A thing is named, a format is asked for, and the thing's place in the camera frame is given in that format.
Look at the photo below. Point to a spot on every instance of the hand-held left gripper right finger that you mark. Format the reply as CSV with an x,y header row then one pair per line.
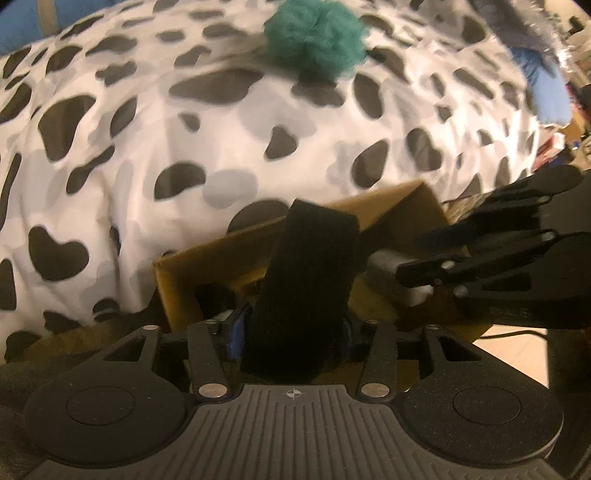
x,y
378,341

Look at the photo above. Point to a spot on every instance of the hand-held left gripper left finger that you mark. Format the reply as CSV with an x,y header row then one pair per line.
x,y
235,334

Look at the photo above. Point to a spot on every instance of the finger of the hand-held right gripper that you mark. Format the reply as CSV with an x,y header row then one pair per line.
x,y
512,203
498,272

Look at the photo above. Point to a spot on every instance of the white soft roll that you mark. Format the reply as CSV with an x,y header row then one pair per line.
x,y
385,272

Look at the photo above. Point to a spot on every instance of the brown cardboard box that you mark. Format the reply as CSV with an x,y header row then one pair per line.
x,y
217,258

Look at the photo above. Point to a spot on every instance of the small red white box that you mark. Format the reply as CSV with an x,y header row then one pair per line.
x,y
551,145

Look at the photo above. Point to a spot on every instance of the light blue cloth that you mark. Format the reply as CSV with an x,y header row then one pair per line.
x,y
545,83

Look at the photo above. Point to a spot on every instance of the clear crinkled plastic bag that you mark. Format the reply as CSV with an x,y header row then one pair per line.
x,y
531,23

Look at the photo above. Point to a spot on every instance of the cow print blanket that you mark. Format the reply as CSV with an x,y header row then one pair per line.
x,y
161,138

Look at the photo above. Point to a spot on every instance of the teal mesh bath loofah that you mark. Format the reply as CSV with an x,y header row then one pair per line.
x,y
314,39

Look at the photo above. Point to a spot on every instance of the blue grey striped pillow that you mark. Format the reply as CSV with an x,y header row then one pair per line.
x,y
18,23

